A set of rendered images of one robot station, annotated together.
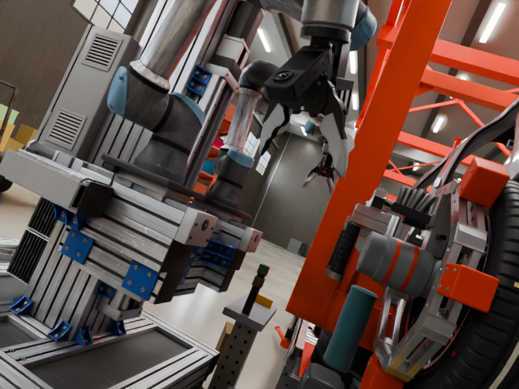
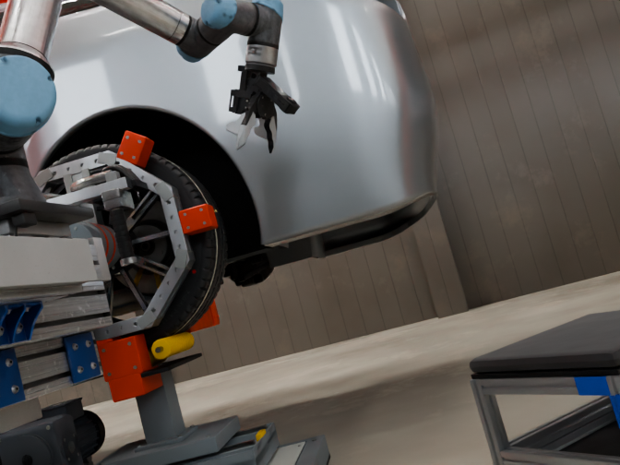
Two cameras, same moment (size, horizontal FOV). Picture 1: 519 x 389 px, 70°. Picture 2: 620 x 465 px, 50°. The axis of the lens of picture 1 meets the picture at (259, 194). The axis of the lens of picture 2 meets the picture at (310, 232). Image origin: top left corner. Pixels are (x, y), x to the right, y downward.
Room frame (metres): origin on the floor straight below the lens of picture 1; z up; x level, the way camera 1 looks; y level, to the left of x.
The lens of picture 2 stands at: (0.68, 1.50, 0.55)
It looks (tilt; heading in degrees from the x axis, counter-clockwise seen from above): 5 degrees up; 263
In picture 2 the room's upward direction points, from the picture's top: 15 degrees counter-clockwise
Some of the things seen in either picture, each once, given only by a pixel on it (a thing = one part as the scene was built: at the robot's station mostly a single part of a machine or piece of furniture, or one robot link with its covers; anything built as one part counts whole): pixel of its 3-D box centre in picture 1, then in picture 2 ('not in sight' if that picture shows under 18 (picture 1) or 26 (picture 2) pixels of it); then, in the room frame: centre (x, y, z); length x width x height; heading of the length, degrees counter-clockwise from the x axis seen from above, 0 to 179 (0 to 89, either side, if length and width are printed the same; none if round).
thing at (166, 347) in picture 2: not in sight; (173, 344); (0.92, -0.59, 0.51); 0.29 x 0.06 x 0.06; 78
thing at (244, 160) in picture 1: (236, 166); not in sight; (1.53, 0.13, 0.98); 0.13 x 0.12 x 0.14; 20
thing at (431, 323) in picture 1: (422, 274); (98, 247); (1.06, -0.52, 0.85); 0.54 x 0.07 x 0.54; 168
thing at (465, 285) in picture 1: (465, 285); (197, 220); (0.75, -0.46, 0.85); 0.09 x 0.08 x 0.07; 168
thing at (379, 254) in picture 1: (398, 264); (88, 246); (1.08, -0.45, 0.85); 0.21 x 0.14 x 0.14; 78
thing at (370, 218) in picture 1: (370, 218); (118, 200); (0.94, -0.29, 0.93); 0.09 x 0.05 x 0.05; 78
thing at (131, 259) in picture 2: (344, 249); (122, 235); (0.95, -0.26, 0.83); 0.04 x 0.04 x 0.16
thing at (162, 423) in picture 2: not in sight; (160, 410); (1.03, -0.69, 0.32); 0.40 x 0.30 x 0.28; 168
